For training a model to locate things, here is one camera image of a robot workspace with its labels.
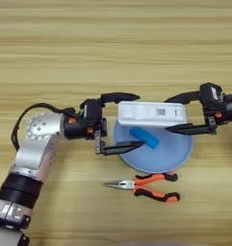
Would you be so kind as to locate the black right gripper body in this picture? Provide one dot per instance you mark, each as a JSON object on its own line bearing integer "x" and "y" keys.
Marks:
{"x": 228, "y": 112}

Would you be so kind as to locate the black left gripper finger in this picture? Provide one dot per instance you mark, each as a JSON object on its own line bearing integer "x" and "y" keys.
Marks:
{"x": 120, "y": 96}
{"x": 120, "y": 148}

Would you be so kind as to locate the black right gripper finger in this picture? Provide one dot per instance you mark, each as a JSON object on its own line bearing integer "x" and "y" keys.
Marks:
{"x": 188, "y": 128}
{"x": 185, "y": 97}

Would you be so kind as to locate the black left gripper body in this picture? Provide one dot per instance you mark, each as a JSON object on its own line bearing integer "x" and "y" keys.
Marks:
{"x": 75, "y": 128}

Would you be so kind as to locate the white rectangular device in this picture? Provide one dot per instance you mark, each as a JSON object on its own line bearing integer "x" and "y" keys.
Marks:
{"x": 136, "y": 113}

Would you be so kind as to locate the light blue round plate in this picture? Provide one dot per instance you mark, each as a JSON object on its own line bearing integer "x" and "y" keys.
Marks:
{"x": 165, "y": 153}

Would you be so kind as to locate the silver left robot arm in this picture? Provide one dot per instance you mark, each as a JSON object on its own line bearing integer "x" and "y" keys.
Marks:
{"x": 34, "y": 153}

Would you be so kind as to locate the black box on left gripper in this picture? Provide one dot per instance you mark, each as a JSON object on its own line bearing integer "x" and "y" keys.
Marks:
{"x": 93, "y": 110}

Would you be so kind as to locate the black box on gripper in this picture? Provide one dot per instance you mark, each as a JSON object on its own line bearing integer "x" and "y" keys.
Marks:
{"x": 93, "y": 110}
{"x": 210, "y": 93}

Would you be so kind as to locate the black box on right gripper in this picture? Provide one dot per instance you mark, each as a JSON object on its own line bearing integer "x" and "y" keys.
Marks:
{"x": 210, "y": 93}

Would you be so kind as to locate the blue rectangular block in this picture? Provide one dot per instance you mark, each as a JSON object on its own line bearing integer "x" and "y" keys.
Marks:
{"x": 149, "y": 139}

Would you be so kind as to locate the orange black needle-nose pliers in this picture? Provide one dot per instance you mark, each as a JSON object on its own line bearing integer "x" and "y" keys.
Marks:
{"x": 152, "y": 178}

